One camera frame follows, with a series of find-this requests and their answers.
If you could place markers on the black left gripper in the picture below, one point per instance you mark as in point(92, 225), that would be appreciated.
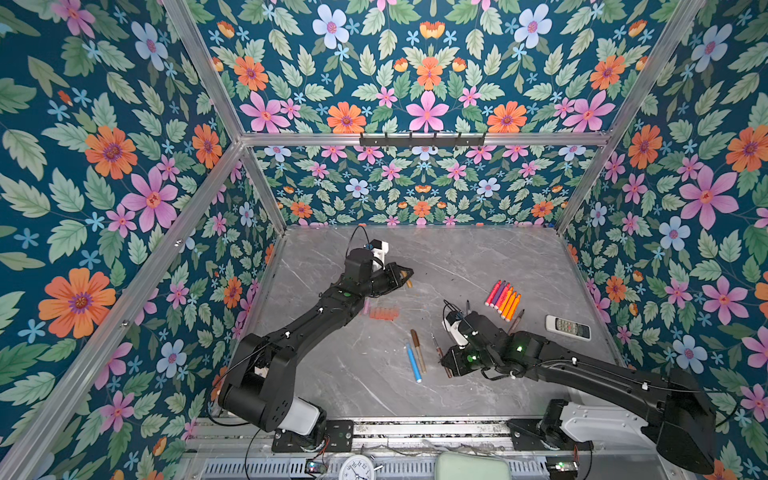
point(392, 278)

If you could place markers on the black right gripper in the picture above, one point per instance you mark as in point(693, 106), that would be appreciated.
point(455, 360)

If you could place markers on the brown cap beige marker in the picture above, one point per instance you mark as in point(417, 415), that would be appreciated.
point(418, 352)

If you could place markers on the purple highlighter pen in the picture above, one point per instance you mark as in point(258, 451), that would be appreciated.
point(498, 294)

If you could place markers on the orange highlighter group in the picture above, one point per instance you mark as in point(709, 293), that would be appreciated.
point(515, 306)

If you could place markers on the dark brown marker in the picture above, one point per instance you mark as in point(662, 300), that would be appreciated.
point(440, 355)

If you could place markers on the pink red highlighter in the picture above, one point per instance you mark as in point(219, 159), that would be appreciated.
point(492, 295)

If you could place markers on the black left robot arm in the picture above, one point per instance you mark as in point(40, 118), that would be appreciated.
point(259, 385)

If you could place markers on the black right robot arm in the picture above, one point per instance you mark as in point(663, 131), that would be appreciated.
point(680, 418)

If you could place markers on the blue highlighter pen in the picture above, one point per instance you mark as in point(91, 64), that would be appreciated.
point(414, 364)

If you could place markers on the white remote control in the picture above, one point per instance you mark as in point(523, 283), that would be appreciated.
point(568, 328)

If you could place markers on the pale green box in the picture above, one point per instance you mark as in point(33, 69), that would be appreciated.
point(456, 466)

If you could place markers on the white alarm clock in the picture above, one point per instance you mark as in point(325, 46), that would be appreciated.
point(357, 467)

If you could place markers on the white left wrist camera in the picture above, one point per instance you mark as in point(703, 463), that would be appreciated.
point(379, 249)

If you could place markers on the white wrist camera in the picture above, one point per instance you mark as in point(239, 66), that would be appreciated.
point(452, 321)
point(379, 249)

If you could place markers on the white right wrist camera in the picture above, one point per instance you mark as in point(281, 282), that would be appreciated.
point(452, 321)

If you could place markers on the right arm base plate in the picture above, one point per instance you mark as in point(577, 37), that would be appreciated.
point(546, 432)

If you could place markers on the black hook rail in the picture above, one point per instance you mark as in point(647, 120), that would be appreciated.
point(408, 140)

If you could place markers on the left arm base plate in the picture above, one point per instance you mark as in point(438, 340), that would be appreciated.
point(334, 436)

